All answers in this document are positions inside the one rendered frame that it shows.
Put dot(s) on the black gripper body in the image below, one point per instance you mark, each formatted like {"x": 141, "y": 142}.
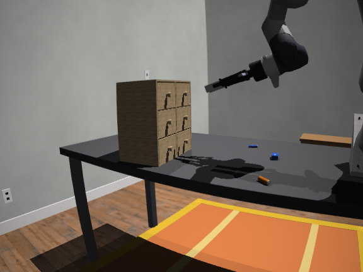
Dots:
{"x": 256, "y": 71}

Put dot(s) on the light wooden chest of drawers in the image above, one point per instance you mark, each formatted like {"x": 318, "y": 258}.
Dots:
{"x": 137, "y": 121}

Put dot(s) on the orange and grey battery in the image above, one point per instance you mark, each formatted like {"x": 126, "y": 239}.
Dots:
{"x": 266, "y": 181}

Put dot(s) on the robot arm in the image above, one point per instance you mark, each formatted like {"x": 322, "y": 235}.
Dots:
{"x": 287, "y": 55}

